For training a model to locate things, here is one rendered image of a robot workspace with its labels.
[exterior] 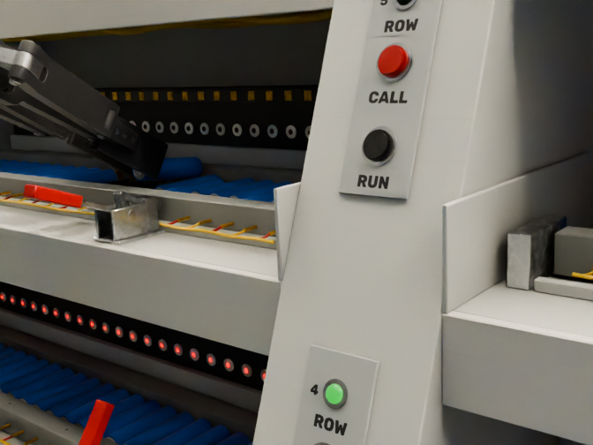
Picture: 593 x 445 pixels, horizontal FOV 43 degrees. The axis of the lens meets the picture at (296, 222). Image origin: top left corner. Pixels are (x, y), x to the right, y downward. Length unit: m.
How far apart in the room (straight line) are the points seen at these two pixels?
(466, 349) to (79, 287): 0.29
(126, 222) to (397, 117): 0.22
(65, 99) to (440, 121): 0.26
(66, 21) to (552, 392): 0.45
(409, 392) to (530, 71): 0.18
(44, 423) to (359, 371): 0.35
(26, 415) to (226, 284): 0.29
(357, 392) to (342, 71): 0.16
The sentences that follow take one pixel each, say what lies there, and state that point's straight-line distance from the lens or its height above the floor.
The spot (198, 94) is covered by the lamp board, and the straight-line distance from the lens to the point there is 0.70.
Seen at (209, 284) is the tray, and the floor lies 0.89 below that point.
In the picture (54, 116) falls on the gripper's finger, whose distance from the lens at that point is 0.55.
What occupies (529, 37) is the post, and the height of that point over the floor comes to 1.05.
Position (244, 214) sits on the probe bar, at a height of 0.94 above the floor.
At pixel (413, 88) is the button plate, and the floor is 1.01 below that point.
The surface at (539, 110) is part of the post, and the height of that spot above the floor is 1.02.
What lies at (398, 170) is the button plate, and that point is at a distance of 0.37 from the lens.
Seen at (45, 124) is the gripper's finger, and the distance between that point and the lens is 0.59.
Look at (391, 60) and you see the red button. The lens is 0.38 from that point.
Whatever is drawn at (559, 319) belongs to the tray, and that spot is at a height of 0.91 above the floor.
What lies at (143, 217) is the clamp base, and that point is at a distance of 0.52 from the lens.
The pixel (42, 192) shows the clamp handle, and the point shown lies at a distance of 0.48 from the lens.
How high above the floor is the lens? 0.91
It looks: 4 degrees up
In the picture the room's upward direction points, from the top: 10 degrees clockwise
